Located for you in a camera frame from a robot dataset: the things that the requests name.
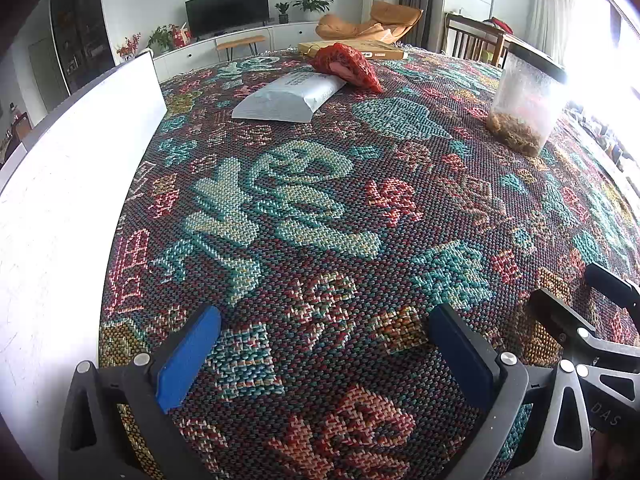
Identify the small potted plant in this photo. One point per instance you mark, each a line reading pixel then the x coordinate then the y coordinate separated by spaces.
pixel 283 14

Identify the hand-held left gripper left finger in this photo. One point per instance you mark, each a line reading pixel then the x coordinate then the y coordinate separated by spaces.
pixel 187 355

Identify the white window curtain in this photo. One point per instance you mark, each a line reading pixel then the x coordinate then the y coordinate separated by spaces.
pixel 555 5

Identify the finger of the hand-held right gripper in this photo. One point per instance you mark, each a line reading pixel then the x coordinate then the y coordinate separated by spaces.
pixel 560 317
pixel 612 285

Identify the colourful woven patterned blanket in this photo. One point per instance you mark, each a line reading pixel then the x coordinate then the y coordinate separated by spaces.
pixel 320 210

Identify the red cloth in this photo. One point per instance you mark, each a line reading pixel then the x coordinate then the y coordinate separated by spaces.
pixel 497 25

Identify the large leafy potted plant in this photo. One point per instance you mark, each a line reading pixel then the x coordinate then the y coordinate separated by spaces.
pixel 311 2

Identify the white board panel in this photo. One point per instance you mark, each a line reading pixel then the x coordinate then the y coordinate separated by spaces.
pixel 65 185

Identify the white mailer bag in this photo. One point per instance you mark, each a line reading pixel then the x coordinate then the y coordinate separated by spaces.
pixel 295 95

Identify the red mesh bag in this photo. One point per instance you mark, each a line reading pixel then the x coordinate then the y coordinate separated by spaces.
pixel 350 62

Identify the white low cabinet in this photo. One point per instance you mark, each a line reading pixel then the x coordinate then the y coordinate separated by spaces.
pixel 175 60

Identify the orange lounge chair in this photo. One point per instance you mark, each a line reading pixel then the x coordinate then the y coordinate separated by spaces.
pixel 390 15

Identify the clear container with black lid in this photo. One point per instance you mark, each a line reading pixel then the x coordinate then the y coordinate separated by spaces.
pixel 525 95

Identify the bushy green potted plant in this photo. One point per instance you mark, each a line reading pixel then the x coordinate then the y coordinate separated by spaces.
pixel 161 37

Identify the black flat television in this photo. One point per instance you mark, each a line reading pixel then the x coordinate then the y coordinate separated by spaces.
pixel 227 10

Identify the flat yellow box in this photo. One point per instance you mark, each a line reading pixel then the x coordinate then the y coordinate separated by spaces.
pixel 380 51

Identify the dark glass cabinet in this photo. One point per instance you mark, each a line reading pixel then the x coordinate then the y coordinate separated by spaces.
pixel 82 25

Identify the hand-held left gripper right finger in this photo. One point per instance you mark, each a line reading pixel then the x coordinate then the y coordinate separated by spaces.
pixel 457 345

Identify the red gift bag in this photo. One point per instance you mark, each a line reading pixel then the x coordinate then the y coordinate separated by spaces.
pixel 181 36

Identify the wooden stool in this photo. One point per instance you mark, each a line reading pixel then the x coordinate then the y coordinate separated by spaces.
pixel 240 41

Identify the red flower arrangement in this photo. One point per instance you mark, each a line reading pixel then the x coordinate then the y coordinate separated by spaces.
pixel 128 47

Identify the wooden chair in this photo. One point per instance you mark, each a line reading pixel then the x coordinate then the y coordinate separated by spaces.
pixel 462 40

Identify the grey curtain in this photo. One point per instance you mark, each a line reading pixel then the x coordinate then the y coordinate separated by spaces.
pixel 415 0

